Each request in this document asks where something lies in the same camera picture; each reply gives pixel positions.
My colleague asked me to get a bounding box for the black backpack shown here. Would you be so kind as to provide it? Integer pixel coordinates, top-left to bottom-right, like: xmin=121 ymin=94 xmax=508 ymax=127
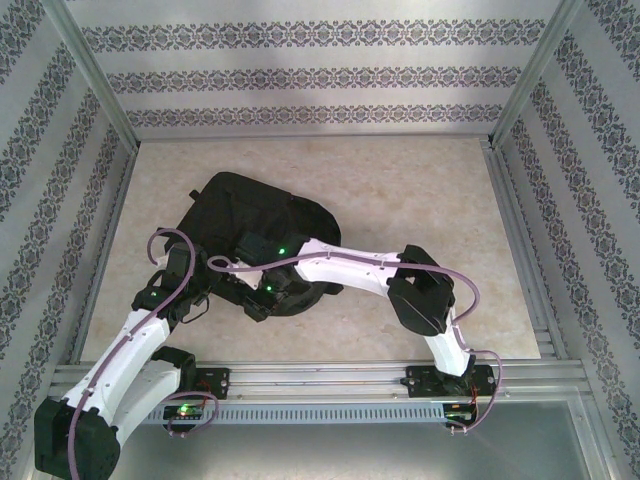
xmin=177 ymin=171 xmax=344 ymax=321

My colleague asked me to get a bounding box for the left controller board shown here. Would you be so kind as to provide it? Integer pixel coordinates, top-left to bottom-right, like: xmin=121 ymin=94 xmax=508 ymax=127
xmin=163 ymin=403 xmax=207 ymax=422

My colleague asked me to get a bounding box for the controller board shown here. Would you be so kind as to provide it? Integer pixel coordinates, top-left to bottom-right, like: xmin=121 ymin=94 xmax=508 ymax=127
xmin=443 ymin=403 xmax=480 ymax=426
xmin=163 ymin=403 xmax=207 ymax=422

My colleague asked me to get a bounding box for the right controller board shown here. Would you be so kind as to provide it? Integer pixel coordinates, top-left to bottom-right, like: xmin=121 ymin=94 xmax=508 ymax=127
xmin=443 ymin=403 xmax=480 ymax=426

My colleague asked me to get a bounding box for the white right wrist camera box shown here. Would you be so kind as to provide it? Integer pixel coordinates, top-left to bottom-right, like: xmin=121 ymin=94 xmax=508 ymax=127
xmin=219 ymin=257 xmax=262 ymax=290

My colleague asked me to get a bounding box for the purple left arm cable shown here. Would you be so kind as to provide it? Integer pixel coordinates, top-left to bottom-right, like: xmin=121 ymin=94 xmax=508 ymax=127
xmin=67 ymin=227 xmax=217 ymax=480

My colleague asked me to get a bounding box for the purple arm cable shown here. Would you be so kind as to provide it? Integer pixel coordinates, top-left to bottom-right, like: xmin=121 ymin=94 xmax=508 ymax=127
xmin=206 ymin=252 xmax=505 ymax=435
xmin=67 ymin=227 xmax=217 ymax=480

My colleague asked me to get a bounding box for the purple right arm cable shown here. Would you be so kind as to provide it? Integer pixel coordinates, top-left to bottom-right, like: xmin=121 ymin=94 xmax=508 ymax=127
xmin=206 ymin=252 xmax=505 ymax=435

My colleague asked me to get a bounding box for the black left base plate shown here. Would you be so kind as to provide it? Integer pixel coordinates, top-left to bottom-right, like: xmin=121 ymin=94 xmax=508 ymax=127
xmin=139 ymin=367 xmax=234 ymax=401

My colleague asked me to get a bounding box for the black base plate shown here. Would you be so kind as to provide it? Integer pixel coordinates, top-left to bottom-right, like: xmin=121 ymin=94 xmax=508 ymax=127
xmin=406 ymin=364 xmax=497 ymax=400
xmin=139 ymin=367 xmax=234 ymax=401

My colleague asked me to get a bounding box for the aluminium mounting rail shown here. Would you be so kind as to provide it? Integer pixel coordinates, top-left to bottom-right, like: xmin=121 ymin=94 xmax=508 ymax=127
xmin=47 ymin=363 xmax=586 ymax=401

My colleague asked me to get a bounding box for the aluminium side rail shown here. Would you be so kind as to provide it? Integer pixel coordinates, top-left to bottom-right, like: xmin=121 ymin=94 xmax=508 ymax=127
xmin=478 ymin=139 xmax=559 ymax=361
xmin=67 ymin=142 xmax=142 ymax=366

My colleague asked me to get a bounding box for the grey slotted cable duct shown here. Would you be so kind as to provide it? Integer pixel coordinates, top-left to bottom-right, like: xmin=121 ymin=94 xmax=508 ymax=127
xmin=66 ymin=402 xmax=447 ymax=425

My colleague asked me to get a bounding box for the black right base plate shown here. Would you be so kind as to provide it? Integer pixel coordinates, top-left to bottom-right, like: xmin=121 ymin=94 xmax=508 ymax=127
xmin=406 ymin=364 xmax=497 ymax=400

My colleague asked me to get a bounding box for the aluminium frame post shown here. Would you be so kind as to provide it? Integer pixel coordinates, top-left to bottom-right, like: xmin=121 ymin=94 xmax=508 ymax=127
xmin=487 ymin=0 xmax=586 ymax=149
xmin=42 ymin=0 xmax=140 ymax=149

